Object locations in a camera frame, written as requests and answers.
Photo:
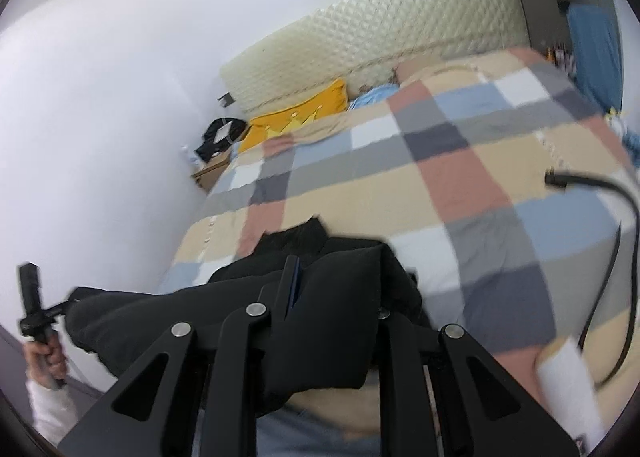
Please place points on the blue chair cover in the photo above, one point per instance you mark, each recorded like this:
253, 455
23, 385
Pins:
595, 52

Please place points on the wooden nightstand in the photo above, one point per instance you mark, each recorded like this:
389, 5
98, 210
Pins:
212, 172

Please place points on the black belt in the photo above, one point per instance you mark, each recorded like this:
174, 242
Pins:
560, 180

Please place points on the yellow pillow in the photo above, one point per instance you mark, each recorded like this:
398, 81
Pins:
295, 117

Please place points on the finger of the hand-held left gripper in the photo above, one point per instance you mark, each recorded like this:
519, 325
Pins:
60, 307

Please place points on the person's left hand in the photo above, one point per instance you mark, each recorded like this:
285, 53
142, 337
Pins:
50, 364

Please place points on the checkered quilt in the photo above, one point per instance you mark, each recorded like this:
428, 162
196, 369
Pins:
450, 162

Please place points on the cream quilted headboard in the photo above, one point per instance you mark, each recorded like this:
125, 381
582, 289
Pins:
400, 22

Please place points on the white bottle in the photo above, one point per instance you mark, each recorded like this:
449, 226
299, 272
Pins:
187, 155

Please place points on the wall outlet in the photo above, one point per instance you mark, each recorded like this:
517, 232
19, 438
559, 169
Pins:
226, 98

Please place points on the black bag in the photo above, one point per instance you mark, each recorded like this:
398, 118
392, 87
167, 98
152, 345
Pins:
206, 149

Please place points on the light blue cloth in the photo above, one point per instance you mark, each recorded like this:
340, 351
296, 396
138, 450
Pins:
372, 96

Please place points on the small white appliance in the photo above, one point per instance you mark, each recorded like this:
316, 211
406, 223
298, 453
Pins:
617, 123

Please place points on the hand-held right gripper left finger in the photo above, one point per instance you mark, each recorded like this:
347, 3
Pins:
290, 287

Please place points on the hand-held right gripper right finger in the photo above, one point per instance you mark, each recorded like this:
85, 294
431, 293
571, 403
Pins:
395, 337

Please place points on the person's left forearm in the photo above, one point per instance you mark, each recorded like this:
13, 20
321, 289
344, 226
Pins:
50, 412

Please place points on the black puffer jacket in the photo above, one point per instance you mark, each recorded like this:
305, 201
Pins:
340, 287

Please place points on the beige pillow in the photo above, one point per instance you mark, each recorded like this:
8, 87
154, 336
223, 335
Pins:
415, 69

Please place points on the group of cosmetic bottles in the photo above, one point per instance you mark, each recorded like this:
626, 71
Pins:
560, 54

